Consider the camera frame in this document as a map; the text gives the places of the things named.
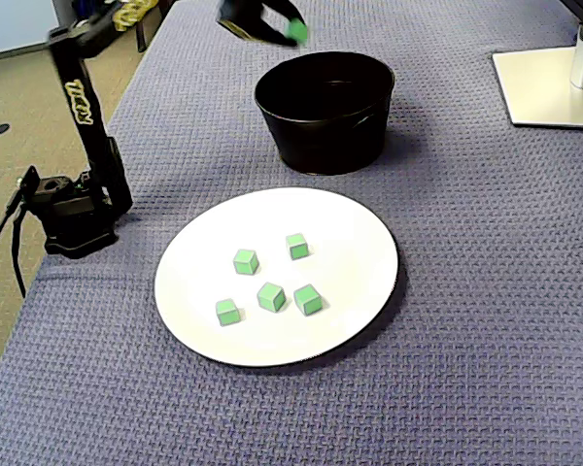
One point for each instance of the blue bin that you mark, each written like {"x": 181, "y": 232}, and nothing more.
{"x": 80, "y": 7}

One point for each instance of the black round floor outlet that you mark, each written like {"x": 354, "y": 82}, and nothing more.
{"x": 1, "y": 129}

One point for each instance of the black metal pot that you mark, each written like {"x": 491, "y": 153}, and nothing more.
{"x": 330, "y": 145}

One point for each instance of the blue waffle cloth mat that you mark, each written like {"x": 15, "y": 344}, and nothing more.
{"x": 466, "y": 340}

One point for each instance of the white monitor stand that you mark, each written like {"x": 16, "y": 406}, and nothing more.
{"x": 539, "y": 87}

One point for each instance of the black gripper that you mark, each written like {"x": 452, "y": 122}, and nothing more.
{"x": 266, "y": 24}

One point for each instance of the dark chair frame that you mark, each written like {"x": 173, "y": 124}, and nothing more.
{"x": 141, "y": 41}

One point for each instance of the green cube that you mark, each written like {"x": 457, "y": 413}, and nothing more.
{"x": 271, "y": 296}
{"x": 307, "y": 299}
{"x": 298, "y": 246}
{"x": 227, "y": 311}
{"x": 297, "y": 30}
{"x": 246, "y": 262}

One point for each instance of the white round plate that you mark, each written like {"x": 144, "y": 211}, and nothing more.
{"x": 350, "y": 242}

